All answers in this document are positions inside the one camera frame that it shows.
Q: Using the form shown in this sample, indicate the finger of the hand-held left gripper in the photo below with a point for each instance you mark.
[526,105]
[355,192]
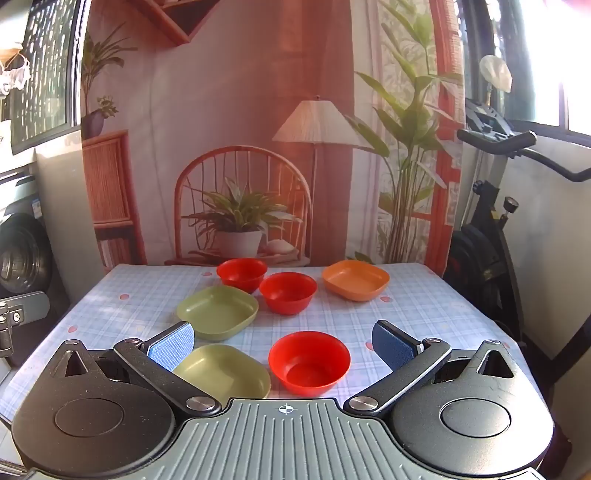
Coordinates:
[18,309]

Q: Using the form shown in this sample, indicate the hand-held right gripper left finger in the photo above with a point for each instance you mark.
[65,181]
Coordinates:
[173,345]

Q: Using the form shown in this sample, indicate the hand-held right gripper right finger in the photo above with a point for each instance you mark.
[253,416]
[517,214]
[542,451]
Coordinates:
[392,344]

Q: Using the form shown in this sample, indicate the green plate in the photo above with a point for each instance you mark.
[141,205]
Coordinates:
[226,374]
[217,311]

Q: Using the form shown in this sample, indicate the orange plate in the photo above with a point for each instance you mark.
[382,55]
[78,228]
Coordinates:
[355,279]

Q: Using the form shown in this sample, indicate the red bowl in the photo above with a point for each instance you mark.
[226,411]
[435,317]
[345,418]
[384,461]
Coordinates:
[308,364]
[287,291]
[242,273]

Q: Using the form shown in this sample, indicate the washing machine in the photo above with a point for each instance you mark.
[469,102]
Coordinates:
[23,258]

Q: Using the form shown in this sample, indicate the plaid strawberry tablecloth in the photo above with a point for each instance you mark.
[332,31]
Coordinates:
[323,323]

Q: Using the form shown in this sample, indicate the black exercise bike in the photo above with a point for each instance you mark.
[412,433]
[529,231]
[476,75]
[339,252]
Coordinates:
[489,240]

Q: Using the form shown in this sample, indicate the printed backdrop cloth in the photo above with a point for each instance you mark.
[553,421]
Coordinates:
[258,138]

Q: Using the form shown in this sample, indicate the hanging white laundry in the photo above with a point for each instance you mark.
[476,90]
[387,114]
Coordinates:
[11,74]

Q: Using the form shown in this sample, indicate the white plastic bag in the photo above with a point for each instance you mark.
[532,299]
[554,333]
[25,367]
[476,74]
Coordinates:
[495,71]

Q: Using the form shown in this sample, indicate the window with dark frame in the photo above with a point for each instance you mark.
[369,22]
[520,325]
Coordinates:
[46,69]

